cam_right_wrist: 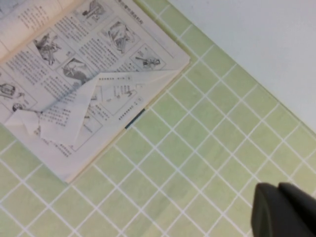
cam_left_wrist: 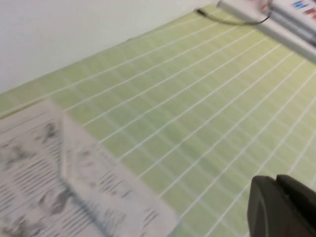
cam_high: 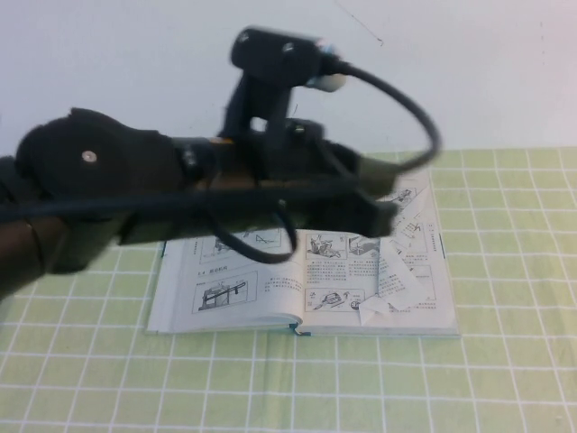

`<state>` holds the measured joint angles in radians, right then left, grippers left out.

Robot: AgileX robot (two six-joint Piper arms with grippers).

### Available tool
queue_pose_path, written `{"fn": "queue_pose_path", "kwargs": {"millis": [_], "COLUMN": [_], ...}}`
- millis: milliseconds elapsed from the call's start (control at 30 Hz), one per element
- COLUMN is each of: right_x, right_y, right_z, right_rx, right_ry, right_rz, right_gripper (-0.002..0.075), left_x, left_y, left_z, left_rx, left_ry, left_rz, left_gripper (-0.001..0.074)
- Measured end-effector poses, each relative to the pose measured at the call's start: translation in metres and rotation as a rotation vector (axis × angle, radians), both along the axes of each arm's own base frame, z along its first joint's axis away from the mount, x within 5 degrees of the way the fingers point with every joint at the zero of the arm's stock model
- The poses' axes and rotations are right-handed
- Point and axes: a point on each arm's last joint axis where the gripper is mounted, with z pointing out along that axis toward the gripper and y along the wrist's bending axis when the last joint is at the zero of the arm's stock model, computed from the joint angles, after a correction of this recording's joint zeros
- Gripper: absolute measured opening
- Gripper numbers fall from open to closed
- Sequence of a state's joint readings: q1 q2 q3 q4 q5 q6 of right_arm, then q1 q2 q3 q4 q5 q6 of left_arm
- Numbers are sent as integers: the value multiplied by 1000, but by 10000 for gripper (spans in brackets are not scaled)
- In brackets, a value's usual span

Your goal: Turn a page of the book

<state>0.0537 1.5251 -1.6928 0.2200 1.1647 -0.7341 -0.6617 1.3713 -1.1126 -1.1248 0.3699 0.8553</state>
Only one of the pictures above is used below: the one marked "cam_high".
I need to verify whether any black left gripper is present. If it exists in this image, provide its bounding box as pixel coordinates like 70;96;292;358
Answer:
210;117;402;237

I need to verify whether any white hardcover book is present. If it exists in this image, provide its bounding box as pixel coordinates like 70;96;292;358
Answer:
144;152;462;338

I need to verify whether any green checked tablecloth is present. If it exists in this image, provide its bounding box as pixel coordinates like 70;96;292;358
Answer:
0;146;577;433

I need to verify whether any thick black camera cable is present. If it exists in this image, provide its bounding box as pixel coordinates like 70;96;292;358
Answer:
0;58;445;226

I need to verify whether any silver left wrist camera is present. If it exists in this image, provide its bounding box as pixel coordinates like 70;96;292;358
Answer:
307;71;349;94

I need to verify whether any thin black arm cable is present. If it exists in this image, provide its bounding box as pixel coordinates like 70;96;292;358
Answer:
205;198;299;266

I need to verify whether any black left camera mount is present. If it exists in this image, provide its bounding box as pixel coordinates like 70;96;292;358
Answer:
218;25;346;150

